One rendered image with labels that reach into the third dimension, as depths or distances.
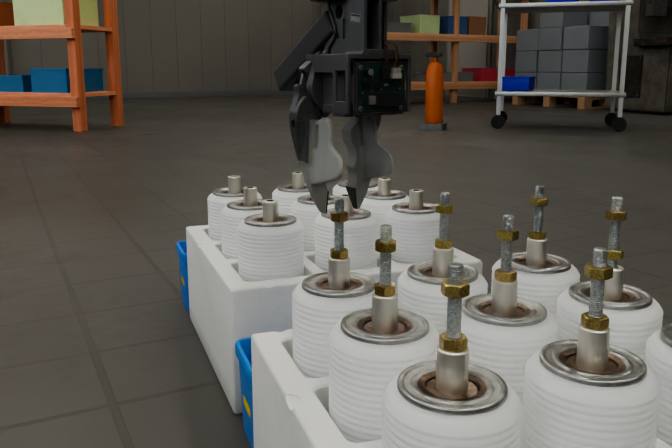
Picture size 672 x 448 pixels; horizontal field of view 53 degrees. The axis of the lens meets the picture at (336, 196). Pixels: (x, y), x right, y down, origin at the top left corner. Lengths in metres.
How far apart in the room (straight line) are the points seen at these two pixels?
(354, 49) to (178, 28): 10.73
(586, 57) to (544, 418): 7.77
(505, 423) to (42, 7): 5.27
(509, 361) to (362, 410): 0.13
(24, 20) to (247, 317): 4.87
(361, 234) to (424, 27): 8.02
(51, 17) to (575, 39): 5.56
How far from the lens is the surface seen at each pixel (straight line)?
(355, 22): 0.61
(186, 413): 1.00
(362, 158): 0.67
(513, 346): 0.60
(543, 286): 0.76
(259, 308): 0.93
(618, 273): 0.70
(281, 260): 0.95
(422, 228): 1.03
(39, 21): 5.58
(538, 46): 8.77
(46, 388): 1.13
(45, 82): 5.57
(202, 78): 11.39
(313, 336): 0.67
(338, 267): 0.68
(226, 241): 1.08
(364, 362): 0.55
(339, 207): 0.67
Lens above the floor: 0.47
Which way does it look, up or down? 11 degrees down
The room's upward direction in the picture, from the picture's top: straight up
